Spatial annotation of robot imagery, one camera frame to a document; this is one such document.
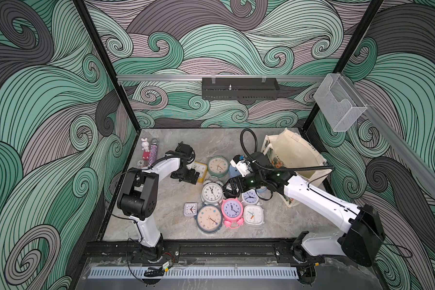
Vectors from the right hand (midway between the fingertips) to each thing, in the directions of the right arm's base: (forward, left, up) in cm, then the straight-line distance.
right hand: (228, 187), depth 76 cm
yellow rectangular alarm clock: (+18, +13, -14) cm, 26 cm away
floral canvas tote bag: (+18, -36, -2) cm, 40 cm away
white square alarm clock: (-8, -12, -13) cm, 19 cm away
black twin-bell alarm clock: (-5, -1, +8) cm, 9 cm away
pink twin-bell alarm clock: (-5, -2, -14) cm, 15 cm away
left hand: (+12, +20, -12) cm, 27 cm away
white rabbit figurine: (+32, +47, -9) cm, 57 cm away
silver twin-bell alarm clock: (+4, +7, -12) cm, 15 cm away
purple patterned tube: (+31, +43, -13) cm, 55 cm away
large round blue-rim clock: (-9, +9, -13) cm, 18 cm away
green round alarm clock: (+19, +4, -13) cm, 23 cm away
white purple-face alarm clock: (+2, -12, -15) cm, 19 cm away
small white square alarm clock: (-4, +18, -14) cm, 23 cm away
